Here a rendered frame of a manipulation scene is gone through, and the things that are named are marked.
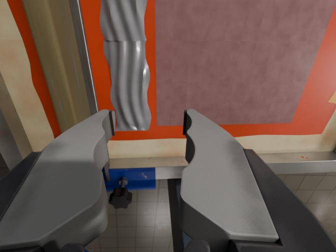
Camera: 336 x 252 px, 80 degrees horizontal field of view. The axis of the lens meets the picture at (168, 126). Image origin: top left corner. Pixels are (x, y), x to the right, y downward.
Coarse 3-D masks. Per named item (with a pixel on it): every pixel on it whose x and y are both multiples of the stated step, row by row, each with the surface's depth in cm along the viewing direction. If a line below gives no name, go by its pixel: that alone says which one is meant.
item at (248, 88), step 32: (32, 64) 35; (96, 64) 36; (160, 64) 37; (192, 64) 37; (224, 64) 37; (256, 64) 38; (288, 64) 38; (320, 64) 39; (160, 96) 40; (192, 96) 40; (224, 96) 41; (256, 96) 41; (288, 96) 42; (320, 96) 42; (160, 128) 44; (224, 128) 45; (256, 128) 45; (288, 128) 46; (320, 128) 47
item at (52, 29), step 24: (24, 0) 22; (48, 0) 22; (48, 24) 23; (72, 24) 29; (48, 48) 24; (72, 48) 29; (48, 72) 26; (72, 72) 28; (72, 96) 28; (72, 120) 30
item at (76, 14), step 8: (72, 0) 27; (72, 8) 28; (80, 8) 28; (72, 16) 28; (80, 16) 29; (80, 24) 29; (80, 32) 29; (80, 40) 30; (80, 48) 31; (80, 56) 31; (88, 56) 32; (88, 64) 32; (88, 72) 32; (88, 80) 33; (88, 88) 34; (88, 96) 35; (96, 96) 36; (96, 104) 36
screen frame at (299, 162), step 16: (0, 80) 35; (0, 96) 35; (0, 112) 35; (16, 112) 39; (0, 128) 37; (16, 128) 39; (0, 144) 39; (16, 144) 39; (16, 160) 41; (112, 160) 46; (128, 160) 46; (144, 160) 46; (160, 160) 46; (176, 160) 46; (272, 160) 47; (288, 160) 47; (304, 160) 47; (320, 160) 47; (160, 176) 46; (176, 176) 46
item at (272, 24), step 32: (96, 0) 31; (160, 0) 32; (192, 0) 32; (224, 0) 32; (256, 0) 32; (288, 0) 33; (320, 0) 33; (96, 32) 33; (160, 32) 34; (192, 32) 34; (224, 32) 35; (256, 32) 35; (288, 32) 35; (320, 32) 36
